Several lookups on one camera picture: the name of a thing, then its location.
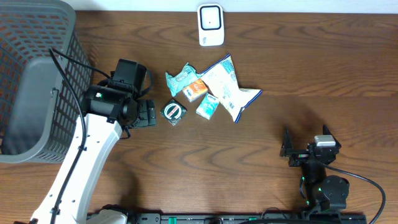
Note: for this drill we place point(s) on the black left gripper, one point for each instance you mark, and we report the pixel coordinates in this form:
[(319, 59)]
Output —
[(152, 112)]

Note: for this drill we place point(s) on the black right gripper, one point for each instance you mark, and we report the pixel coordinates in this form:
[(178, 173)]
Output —
[(287, 147)]

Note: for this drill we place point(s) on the green Zam-Buk ointment tin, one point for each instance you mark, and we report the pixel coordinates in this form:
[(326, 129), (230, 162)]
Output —
[(173, 112)]

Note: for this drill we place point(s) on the teal wet wipes pack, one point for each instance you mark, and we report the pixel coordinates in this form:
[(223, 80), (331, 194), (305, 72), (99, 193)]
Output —
[(178, 82)]

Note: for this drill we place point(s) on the teal Kleenex tissue pack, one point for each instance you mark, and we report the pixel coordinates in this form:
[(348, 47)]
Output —
[(208, 106)]

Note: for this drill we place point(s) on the white blue snack bag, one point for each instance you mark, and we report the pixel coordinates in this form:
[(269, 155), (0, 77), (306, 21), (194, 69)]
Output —
[(223, 84)]

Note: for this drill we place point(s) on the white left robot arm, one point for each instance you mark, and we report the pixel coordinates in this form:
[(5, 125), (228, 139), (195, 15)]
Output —
[(106, 111)]

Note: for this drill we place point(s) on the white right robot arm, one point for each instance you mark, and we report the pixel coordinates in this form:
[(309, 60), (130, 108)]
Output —
[(324, 193)]

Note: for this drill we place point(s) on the grey plastic mesh basket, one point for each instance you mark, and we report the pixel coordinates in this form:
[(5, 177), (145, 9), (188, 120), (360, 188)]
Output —
[(42, 64)]

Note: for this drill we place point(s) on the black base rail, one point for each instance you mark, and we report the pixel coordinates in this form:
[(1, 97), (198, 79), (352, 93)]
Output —
[(248, 218)]

